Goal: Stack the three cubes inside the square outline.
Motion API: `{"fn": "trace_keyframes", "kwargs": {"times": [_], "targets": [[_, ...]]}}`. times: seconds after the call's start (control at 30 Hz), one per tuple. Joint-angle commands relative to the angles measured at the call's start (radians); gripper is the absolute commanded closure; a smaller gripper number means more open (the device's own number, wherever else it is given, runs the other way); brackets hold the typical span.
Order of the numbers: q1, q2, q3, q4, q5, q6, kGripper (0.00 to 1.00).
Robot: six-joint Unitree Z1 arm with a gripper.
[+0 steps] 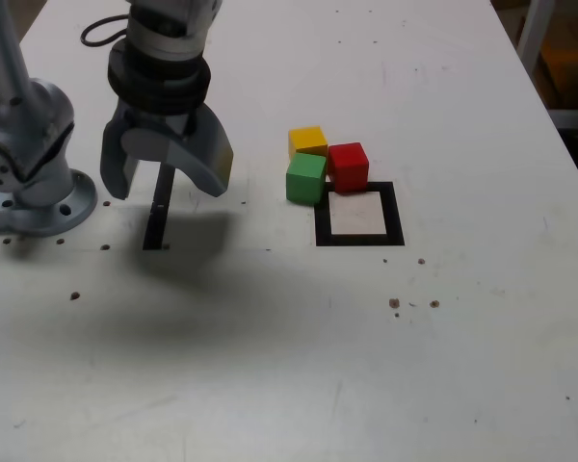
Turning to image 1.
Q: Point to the red cube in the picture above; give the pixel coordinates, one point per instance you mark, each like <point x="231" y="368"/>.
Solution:
<point x="349" y="166"/>

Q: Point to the yellow cube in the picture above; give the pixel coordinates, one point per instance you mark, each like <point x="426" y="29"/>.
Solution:
<point x="308" y="137"/>

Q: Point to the white metal frame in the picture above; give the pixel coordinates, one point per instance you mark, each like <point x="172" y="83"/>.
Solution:
<point x="530" y="24"/>

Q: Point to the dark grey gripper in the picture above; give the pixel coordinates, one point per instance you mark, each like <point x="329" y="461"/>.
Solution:
<point x="166" y="124"/>

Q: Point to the black tape strip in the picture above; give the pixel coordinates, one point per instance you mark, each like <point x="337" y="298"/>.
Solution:
<point x="154" y="226"/>

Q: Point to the black tape square outline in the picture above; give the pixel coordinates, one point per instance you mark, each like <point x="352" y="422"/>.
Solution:
<point x="395" y="216"/>

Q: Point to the green cube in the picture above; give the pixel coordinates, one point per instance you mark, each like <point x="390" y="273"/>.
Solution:
<point x="303" y="180"/>

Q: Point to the yellow-brown cardboard box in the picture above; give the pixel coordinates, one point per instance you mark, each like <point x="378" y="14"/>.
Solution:
<point x="573" y="62"/>

